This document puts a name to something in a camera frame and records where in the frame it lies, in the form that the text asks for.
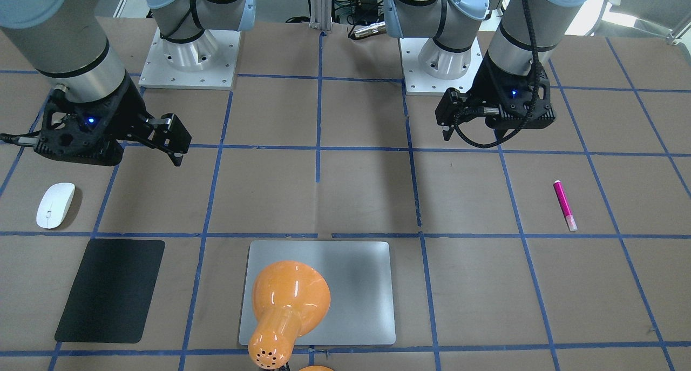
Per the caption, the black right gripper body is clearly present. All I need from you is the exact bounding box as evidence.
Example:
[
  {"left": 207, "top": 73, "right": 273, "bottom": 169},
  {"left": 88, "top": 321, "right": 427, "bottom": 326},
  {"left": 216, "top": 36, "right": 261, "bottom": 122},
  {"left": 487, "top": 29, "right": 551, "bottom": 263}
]
[{"left": 33, "top": 74, "right": 154, "bottom": 167}]

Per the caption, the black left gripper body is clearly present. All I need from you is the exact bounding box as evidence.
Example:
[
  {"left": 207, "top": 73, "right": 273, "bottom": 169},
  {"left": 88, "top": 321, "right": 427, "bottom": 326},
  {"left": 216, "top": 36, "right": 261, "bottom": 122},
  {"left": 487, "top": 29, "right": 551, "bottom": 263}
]
[{"left": 468, "top": 52, "right": 556, "bottom": 131}]

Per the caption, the white computer mouse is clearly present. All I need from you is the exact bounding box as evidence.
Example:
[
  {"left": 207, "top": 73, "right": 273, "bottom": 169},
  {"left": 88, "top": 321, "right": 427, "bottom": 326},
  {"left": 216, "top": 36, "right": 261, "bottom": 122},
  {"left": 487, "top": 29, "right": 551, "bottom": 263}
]
[{"left": 36, "top": 183, "right": 76, "bottom": 229}]

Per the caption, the pink marker pen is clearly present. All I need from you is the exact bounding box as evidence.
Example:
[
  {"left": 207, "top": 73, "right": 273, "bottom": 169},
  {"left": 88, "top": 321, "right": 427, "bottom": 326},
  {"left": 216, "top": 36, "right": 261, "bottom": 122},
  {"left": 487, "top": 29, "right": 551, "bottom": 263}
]
[{"left": 553, "top": 180, "right": 578, "bottom": 232}]

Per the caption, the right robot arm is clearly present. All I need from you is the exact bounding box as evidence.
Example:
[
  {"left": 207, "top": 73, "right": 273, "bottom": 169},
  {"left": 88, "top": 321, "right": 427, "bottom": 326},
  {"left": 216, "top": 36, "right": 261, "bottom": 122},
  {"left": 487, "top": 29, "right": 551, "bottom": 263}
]
[{"left": 2, "top": 0, "right": 256, "bottom": 166}]

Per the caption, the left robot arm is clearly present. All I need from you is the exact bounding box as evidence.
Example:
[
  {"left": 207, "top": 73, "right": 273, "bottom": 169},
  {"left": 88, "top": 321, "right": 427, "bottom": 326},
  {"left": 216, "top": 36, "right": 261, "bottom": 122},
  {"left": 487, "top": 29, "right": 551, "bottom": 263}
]
[{"left": 383, "top": 0, "right": 587, "bottom": 148}]

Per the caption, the black mousepad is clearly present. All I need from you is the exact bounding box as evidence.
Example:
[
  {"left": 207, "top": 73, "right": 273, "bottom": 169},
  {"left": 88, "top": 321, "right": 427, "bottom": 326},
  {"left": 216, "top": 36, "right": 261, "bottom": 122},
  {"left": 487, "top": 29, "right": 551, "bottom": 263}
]
[{"left": 55, "top": 238, "right": 166, "bottom": 344}]

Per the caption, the silver metal cylinder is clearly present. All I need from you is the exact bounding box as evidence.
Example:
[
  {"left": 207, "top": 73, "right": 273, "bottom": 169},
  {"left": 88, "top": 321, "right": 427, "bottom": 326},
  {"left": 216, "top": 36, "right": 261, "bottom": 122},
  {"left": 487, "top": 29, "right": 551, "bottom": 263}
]
[{"left": 348, "top": 21, "right": 387, "bottom": 41}]

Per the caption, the silver laptop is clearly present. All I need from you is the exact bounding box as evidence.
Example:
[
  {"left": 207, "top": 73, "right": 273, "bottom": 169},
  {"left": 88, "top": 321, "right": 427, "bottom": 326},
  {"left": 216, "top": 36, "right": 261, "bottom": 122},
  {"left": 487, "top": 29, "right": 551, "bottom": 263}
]
[{"left": 239, "top": 240, "right": 396, "bottom": 346}]

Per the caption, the orange desk lamp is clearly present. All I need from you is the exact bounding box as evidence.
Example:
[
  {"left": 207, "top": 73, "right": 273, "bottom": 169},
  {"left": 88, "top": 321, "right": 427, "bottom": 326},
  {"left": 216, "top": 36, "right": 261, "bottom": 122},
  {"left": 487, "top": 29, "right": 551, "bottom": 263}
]
[{"left": 248, "top": 260, "right": 331, "bottom": 370}]

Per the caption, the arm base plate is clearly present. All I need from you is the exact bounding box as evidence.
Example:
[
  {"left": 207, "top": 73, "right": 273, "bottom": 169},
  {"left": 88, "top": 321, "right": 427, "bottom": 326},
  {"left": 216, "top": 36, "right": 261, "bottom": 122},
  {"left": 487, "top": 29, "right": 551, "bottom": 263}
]
[
  {"left": 139, "top": 30, "right": 243, "bottom": 91},
  {"left": 399, "top": 37, "right": 482, "bottom": 96}
]

